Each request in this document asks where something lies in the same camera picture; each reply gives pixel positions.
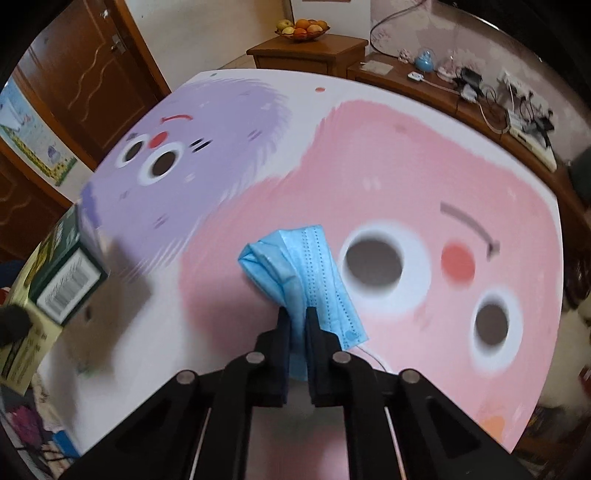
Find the green yellow cardboard box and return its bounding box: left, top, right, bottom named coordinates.
left=0, top=205, right=110, bottom=384

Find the brown wooden door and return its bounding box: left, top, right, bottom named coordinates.
left=11, top=0, right=171, bottom=162

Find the cartoon monster printed tablecloth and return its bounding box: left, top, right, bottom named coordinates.
left=76, top=69, right=565, bottom=480

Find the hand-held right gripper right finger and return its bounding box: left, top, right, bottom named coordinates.
left=305, top=306, right=527, bottom=480

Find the giraffe wall poster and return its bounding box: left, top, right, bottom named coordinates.
left=0, top=76, right=78, bottom=188

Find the black television cable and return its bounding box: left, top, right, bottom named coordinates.
left=369, top=0, right=430, bottom=51

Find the black charging dock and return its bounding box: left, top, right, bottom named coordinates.
left=455, top=67, right=485, bottom=100

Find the wooden side cabinet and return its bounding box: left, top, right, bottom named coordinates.
left=247, top=33, right=369, bottom=79

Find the white set-top box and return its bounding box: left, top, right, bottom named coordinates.
left=508, top=108, right=558, bottom=172

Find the white wall power strip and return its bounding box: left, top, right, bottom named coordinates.
left=499, top=69, right=555, bottom=114

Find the blue face mask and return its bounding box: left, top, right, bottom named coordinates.
left=238, top=224, right=370, bottom=381

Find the grey square mat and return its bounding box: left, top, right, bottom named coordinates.
left=360, top=60, right=394, bottom=77

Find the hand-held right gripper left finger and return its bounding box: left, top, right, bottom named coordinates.
left=65, top=307, right=293, bottom=480

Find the bowl of fruit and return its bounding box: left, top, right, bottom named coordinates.
left=274, top=17, right=331, bottom=43

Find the wooden television stand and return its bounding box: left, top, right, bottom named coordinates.
left=347, top=52, right=583, bottom=204

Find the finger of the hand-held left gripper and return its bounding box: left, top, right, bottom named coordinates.
left=0, top=306, right=32, bottom=348

